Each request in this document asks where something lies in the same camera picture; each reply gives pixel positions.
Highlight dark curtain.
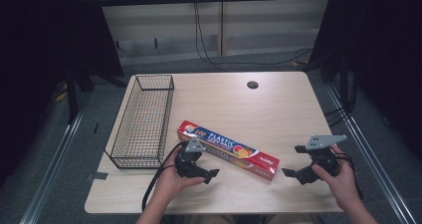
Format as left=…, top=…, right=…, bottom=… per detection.
left=0, top=0, right=125, bottom=187
left=308, top=0, right=422, bottom=160

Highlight black hanging wall cables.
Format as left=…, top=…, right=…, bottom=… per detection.
left=193, top=1, right=315, bottom=73

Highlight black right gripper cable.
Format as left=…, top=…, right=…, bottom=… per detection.
left=335, top=151, right=365, bottom=201

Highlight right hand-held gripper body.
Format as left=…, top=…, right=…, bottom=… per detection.
left=305, top=133, right=348, bottom=178

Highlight black metal stand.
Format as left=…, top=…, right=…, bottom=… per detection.
left=65, top=64, right=81, bottom=124

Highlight person's left hand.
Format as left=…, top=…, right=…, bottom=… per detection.
left=153, top=154, right=207, bottom=202

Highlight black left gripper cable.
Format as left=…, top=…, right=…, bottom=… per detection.
left=141, top=140, right=187, bottom=213

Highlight person's right hand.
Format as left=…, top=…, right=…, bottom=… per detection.
left=311, top=144, right=361, bottom=212

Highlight black floor cables bundle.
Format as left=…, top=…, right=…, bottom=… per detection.
left=322, top=74, right=359, bottom=128

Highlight red and blue plastic wrap box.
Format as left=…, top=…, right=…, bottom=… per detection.
left=176, top=119, right=281, bottom=182

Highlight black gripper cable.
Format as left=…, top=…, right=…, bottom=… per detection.
left=335, top=151, right=365, bottom=201
left=141, top=140, right=187, bottom=213

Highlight black wire mesh basket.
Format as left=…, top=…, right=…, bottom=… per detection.
left=104, top=74, right=176, bottom=170

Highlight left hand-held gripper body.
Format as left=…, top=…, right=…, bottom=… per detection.
left=174, top=137, right=206, bottom=179

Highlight metal floor rail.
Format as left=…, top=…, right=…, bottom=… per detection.
left=324, top=83, right=417, bottom=224
left=19, top=106, right=86, bottom=224

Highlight grey tape strip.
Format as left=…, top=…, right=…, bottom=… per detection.
left=86, top=171, right=109, bottom=182

